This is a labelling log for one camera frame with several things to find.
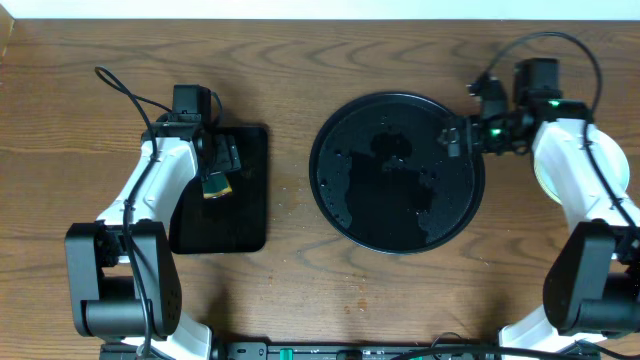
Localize green yellow sponge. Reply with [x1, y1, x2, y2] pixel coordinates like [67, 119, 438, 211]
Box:
[202, 173, 233, 199]

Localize light blue plate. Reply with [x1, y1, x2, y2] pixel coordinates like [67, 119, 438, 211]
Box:
[533, 129, 631, 199]

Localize yellow plate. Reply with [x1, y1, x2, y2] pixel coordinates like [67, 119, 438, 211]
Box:
[532, 157, 562, 204]

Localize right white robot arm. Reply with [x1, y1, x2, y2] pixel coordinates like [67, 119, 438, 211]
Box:
[439, 58, 639, 353]

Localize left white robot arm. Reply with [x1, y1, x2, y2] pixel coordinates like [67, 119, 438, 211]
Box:
[64, 85, 239, 359]

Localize black rectangular tray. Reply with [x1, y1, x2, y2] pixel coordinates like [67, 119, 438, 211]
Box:
[169, 127, 268, 254]

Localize round black tray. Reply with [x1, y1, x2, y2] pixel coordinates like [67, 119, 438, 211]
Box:
[309, 92, 485, 255]

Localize left black cable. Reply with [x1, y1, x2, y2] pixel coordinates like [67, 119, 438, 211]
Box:
[93, 65, 174, 360]

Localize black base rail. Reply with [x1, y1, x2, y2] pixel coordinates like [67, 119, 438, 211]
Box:
[98, 342, 495, 360]

